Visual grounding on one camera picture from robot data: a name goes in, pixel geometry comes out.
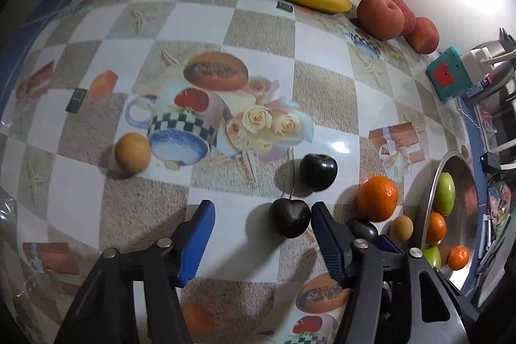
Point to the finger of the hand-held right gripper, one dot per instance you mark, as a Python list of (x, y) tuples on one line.
[(365, 230)]

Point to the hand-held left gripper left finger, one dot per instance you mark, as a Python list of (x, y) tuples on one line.
[(197, 239)]

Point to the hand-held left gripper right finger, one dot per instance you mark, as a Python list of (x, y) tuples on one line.
[(328, 243)]

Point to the orange mandarin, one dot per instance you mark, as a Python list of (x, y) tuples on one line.
[(458, 257), (436, 228), (377, 198)]

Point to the brown longan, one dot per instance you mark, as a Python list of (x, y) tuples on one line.
[(133, 155), (401, 228)]

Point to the dark cherry with stem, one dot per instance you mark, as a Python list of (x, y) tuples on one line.
[(290, 217)]

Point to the long green mango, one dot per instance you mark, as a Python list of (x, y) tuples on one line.
[(432, 255)]

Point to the round green mango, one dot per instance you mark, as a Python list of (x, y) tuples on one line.
[(444, 193)]

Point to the steel bowl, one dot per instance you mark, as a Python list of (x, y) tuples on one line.
[(467, 215)]

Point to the colourful snack bag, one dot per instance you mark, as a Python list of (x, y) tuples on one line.
[(498, 203)]

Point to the black power adapter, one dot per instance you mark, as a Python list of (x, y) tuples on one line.
[(490, 162)]

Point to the teal box with red heart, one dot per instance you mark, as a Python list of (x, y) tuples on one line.
[(447, 76)]

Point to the red peach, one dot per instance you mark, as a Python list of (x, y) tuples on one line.
[(381, 16), (409, 13), (423, 35)]

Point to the white charger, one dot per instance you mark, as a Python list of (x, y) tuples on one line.
[(475, 60)]

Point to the steel kettle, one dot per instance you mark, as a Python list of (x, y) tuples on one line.
[(502, 80)]

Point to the white tube frame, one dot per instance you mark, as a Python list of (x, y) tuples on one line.
[(506, 143)]

